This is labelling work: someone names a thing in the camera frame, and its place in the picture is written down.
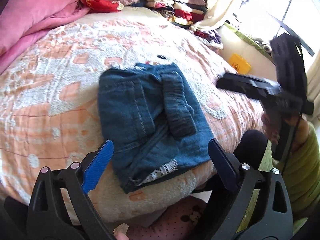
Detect red embroidered cloth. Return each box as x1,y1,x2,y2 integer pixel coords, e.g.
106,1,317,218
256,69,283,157
74,0,125,14

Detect left hand with painted nails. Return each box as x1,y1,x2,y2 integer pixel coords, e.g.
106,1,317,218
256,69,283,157
113,223,129,240

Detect right hand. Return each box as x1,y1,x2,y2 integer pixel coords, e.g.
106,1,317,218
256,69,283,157
261,113,309,152

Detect floral laundry basket with clothes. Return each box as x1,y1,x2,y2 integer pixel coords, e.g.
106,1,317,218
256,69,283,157
189,29,224,50

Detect clothes on windowsill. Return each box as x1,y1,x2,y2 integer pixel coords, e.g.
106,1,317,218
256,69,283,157
253,38,272,54

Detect blue denim lace-trimmed pants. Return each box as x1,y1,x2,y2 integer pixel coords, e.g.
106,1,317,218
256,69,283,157
97,63,213,193

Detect cream curtain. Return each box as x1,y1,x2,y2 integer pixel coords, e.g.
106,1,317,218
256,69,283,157
190,0,241,31

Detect green windowsill cover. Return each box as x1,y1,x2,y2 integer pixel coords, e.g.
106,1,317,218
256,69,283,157
223,22,273,62

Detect pink folded duvet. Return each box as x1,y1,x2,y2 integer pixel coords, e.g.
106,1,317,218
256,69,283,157
1,0,89,73

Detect yellow paper bag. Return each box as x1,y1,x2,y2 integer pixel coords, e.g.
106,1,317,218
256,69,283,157
228,53,252,75

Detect stack of folded clothes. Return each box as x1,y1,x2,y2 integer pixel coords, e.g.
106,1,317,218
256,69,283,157
136,0,208,29

